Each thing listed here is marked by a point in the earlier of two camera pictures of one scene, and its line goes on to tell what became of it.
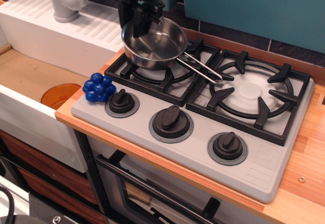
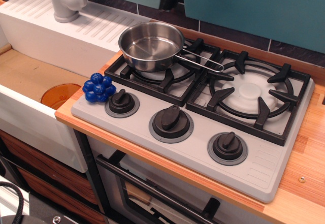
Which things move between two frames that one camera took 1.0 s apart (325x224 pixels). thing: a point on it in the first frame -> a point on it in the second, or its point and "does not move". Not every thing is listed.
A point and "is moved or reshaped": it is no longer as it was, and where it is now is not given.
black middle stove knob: (171, 125) does not move
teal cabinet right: (289, 12) does not move
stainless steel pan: (167, 43) is moved or reshaped
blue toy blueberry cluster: (99, 88) does not move
